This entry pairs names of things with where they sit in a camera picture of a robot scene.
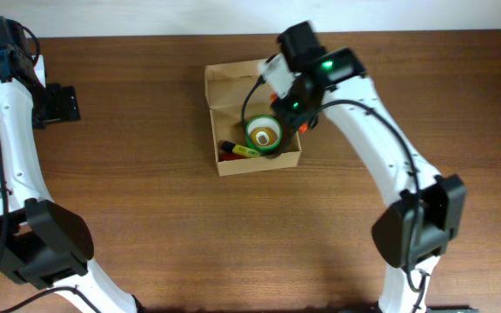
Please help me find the orange stapler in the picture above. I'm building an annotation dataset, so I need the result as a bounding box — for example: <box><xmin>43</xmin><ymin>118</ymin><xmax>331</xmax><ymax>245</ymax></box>
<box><xmin>271</xmin><ymin>93</ymin><xmax>309</xmax><ymax>133</ymax></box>

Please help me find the small yellow tape roll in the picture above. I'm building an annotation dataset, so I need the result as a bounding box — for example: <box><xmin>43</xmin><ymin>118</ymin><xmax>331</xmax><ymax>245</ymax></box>
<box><xmin>249</xmin><ymin>126</ymin><xmax>280</xmax><ymax>148</ymax></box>

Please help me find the green tape roll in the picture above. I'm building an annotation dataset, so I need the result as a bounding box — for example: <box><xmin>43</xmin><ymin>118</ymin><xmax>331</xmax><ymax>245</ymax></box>
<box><xmin>245</xmin><ymin>115</ymin><xmax>283</xmax><ymax>153</ymax></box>

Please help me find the brown cardboard box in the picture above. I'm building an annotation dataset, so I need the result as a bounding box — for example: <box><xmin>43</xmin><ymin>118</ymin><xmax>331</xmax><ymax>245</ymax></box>
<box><xmin>204</xmin><ymin>59</ymin><xmax>301</xmax><ymax>176</ymax></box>

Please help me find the yellow highlighter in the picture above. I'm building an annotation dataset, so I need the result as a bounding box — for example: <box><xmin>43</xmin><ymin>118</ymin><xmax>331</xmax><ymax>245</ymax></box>
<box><xmin>220</xmin><ymin>141</ymin><xmax>262</xmax><ymax>158</ymax></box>

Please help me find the orange utility knife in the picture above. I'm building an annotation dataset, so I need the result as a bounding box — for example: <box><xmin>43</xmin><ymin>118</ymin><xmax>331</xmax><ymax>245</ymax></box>
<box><xmin>218</xmin><ymin>153</ymin><xmax>246</xmax><ymax>162</ymax></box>

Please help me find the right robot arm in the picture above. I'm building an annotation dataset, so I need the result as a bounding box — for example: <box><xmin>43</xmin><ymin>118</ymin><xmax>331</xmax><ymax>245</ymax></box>
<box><xmin>259</xmin><ymin>22</ymin><xmax>467</xmax><ymax>312</ymax></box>

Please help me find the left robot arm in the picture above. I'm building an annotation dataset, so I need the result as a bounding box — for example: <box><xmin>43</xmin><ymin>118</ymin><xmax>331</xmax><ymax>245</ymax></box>
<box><xmin>0</xmin><ymin>17</ymin><xmax>143</xmax><ymax>312</ymax></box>

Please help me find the right black cable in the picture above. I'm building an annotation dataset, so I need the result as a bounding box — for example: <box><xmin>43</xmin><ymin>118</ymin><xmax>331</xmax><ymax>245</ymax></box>
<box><xmin>240</xmin><ymin>54</ymin><xmax>428</xmax><ymax>313</ymax></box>

